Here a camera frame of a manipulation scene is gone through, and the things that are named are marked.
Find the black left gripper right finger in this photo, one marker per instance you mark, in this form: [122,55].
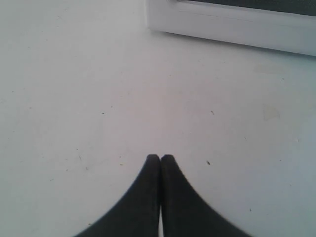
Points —
[184,212]

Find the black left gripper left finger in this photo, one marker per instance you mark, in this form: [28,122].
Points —
[136,214]

